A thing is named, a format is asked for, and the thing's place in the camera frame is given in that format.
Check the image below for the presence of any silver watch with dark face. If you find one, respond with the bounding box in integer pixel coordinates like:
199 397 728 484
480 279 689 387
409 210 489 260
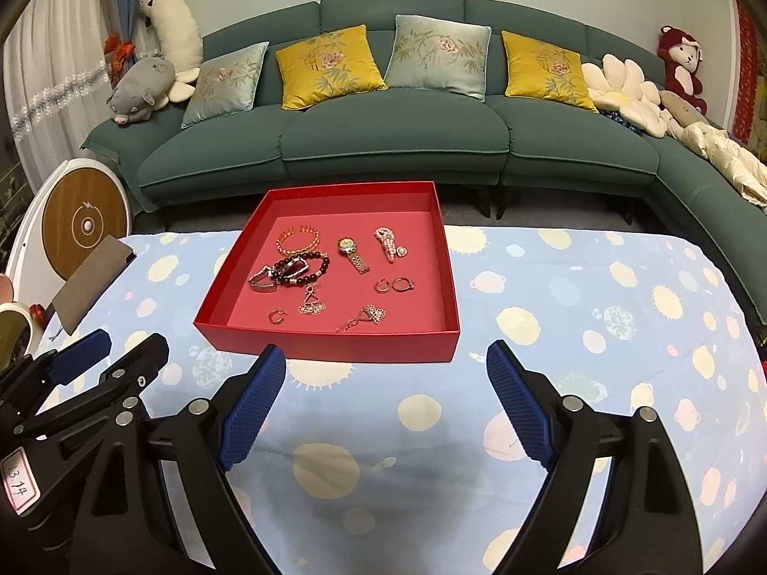
248 254 309 294

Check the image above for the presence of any green sofa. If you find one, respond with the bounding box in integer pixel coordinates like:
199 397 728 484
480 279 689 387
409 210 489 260
81 0 767 312

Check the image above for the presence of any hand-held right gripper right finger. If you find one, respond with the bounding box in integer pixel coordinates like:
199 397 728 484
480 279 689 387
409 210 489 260
487 340 708 575

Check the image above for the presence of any white round wooden device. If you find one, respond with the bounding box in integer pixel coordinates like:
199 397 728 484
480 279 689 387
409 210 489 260
6 157 131 303

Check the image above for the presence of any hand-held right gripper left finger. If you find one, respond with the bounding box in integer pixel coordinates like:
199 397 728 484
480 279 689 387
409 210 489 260
57 344 287 575

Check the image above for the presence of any brown cushion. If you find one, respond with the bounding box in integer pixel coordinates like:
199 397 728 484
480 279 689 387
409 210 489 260
659 90 708 129

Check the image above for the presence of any gold watch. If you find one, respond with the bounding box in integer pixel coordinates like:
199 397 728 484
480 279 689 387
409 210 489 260
336 236 371 275

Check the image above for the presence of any red tray box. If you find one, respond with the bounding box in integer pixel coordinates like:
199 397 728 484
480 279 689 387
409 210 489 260
193 181 461 364

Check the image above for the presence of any cream flower cushion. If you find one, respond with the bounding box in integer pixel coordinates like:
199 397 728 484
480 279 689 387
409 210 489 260
580 54 669 140

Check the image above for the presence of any pearl hair clip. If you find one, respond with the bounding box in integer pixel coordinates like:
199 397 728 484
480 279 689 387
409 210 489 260
374 226 409 263

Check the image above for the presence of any white curtain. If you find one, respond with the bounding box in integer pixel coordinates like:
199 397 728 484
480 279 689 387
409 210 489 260
3 0 129 193

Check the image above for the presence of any red wall hanging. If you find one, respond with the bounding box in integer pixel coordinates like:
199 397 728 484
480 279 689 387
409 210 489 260
732 0 762 145

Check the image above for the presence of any yellow embroidered pillow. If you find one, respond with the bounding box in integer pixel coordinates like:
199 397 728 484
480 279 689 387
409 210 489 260
276 24 389 111
501 30 600 114

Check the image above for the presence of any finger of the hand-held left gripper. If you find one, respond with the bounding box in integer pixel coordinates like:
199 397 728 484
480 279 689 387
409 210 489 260
12 332 170 441
0 329 114 411

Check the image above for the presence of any red curtain tie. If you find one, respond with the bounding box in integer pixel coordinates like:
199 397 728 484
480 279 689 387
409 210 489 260
103 33 134 76

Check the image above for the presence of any white pink-eared round mirror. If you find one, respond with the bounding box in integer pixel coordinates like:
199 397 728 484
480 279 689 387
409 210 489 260
0 272 43 375

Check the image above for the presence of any grey pig plush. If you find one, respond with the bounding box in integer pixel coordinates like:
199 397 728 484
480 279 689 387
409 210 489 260
106 54 177 128

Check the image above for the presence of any dangling earring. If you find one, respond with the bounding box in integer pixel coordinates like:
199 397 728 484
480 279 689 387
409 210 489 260
296 284 327 317

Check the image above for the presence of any small pendant charm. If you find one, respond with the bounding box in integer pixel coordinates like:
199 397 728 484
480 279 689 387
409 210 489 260
336 304 387 335

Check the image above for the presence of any blue patterned cloth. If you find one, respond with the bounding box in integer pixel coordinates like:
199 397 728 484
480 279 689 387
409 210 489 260
599 108 639 133

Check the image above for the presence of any white cow plush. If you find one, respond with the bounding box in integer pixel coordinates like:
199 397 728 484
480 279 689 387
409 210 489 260
139 0 205 73

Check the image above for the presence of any orange gold bead bracelet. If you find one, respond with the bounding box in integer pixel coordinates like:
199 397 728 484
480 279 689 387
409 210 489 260
276 224 320 255

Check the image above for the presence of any grey-blue embroidered pillow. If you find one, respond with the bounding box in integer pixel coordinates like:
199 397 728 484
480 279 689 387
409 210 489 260
181 42 270 129
383 13 492 103

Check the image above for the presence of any dark glass cabinet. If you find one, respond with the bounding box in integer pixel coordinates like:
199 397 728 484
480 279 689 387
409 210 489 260
0 126 28 265

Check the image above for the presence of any blue planet print blanket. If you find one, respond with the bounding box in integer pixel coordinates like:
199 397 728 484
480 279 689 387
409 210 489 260
30 229 762 575

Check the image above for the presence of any red monkey plush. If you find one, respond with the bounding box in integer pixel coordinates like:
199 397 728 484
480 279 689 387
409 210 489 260
657 25 709 116

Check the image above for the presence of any dark bead bracelet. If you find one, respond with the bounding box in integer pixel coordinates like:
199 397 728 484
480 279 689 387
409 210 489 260
272 252 332 288

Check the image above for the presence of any cream satin cushion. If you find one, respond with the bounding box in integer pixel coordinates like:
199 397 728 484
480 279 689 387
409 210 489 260
674 120 767 210

